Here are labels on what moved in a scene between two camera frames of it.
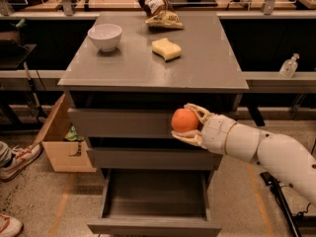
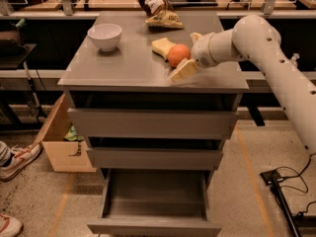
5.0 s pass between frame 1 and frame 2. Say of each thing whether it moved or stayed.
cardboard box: stayed
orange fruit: moved
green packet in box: stayed
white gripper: moved
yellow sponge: stayed
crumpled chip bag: stayed
